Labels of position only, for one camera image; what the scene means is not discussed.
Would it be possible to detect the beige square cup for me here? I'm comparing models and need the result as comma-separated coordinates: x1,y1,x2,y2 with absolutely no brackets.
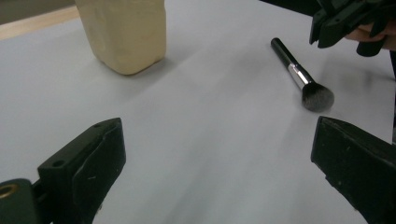
74,0,167,76

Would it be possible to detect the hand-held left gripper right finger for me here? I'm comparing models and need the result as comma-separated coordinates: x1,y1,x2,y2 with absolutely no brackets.
310,115,396,224

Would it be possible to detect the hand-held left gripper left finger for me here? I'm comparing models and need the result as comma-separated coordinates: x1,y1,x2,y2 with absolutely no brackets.
36,117,127,224

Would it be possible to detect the thick black powder brush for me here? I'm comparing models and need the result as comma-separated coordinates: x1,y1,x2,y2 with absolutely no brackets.
270,36,336,113

